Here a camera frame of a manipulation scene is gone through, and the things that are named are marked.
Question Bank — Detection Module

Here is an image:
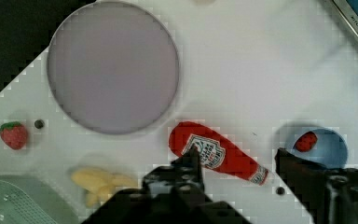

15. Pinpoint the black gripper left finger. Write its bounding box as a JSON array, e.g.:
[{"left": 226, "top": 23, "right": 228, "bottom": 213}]
[{"left": 142, "top": 145, "right": 205, "bottom": 224}]

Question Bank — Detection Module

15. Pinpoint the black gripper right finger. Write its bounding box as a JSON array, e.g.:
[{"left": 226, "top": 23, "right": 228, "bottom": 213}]
[{"left": 275, "top": 148, "right": 358, "bottom": 224}]

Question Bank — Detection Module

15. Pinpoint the red ketchup bottle toy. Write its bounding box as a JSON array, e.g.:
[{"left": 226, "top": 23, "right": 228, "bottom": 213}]
[{"left": 169, "top": 121, "right": 269, "bottom": 186}]

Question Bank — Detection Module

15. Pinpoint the grey round plate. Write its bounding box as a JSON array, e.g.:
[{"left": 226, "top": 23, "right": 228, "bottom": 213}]
[{"left": 47, "top": 1, "right": 180, "bottom": 134}]

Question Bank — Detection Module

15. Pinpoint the blue cup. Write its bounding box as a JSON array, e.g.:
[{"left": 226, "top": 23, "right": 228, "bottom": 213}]
[{"left": 284, "top": 127, "right": 348, "bottom": 169}]

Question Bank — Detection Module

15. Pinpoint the red strawberry in cup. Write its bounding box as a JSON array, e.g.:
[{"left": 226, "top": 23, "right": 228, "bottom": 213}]
[{"left": 295, "top": 132, "right": 318, "bottom": 152}]

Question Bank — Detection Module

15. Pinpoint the yellow banana toy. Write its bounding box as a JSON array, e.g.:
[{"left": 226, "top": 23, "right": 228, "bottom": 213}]
[{"left": 71, "top": 167, "right": 138, "bottom": 208}]

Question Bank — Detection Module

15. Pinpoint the green perforated colander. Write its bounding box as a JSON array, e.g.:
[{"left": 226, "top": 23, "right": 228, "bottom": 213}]
[{"left": 0, "top": 175, "right": 78, "bottom": 224}]

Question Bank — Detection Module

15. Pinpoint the red strawberry toy on table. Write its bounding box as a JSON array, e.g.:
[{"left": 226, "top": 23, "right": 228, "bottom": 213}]
[{"left": 0, "top": 121, "right": 28, "bottom": 150}]

